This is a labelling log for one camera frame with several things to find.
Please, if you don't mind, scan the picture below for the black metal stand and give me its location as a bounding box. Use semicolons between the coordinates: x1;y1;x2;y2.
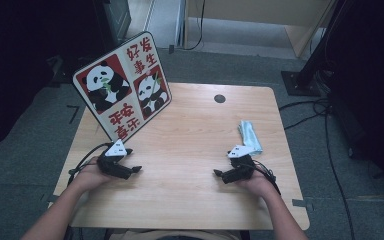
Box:
280;0;351;98

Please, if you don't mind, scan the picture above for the person's right hand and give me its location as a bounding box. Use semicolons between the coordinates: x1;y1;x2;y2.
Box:
236;166;280;200

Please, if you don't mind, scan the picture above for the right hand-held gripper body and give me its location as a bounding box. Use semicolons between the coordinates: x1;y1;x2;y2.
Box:
221;144;258;185

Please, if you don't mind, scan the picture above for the panda picture sign board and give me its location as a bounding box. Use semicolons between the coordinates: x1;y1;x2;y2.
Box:
72;30;173;144

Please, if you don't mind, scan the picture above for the black stand base plate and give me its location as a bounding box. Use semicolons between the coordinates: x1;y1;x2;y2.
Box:
46;54;81;88

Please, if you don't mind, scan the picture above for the long black floor cable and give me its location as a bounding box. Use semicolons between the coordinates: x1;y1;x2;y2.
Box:
323;113;357;240

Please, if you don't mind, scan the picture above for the left hand-held gripper cable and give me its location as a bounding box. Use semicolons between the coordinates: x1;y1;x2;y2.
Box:
67;142;113;186

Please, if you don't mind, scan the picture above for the light wooden cabinet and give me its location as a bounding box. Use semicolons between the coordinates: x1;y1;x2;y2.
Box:
183;0;335;59

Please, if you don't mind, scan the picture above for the black hanging cable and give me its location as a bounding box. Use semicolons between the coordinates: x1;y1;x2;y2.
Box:
183;0;206;52

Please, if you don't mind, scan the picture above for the hand-held gripper cable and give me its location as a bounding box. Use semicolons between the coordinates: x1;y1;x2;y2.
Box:
67;142;113;186
251;159;282;196

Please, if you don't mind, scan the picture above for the light blue cloth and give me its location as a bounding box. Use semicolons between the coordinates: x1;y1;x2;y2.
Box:
237;119;264;156

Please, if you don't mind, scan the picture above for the bent black floor tape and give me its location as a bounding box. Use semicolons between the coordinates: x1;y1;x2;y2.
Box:
66;104;81;125

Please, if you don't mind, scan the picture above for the dark curtain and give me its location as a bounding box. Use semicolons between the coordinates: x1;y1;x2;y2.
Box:
326;0;384;204
0;0;98;155

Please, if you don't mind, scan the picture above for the person's beige clothing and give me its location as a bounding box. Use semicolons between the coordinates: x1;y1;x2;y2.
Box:
108;229;242;240

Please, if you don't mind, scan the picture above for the person's left hand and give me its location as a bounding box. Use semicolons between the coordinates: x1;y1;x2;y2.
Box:
69;156;115;195

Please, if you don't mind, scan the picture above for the right hand-held gripper cable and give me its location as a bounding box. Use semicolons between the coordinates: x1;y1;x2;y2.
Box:
251;159;282;196

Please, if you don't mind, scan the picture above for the dark cabinet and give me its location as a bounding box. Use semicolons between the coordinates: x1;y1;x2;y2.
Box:
93;0;133;51

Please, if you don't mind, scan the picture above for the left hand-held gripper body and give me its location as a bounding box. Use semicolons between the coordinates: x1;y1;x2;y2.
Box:
96;139;132;181

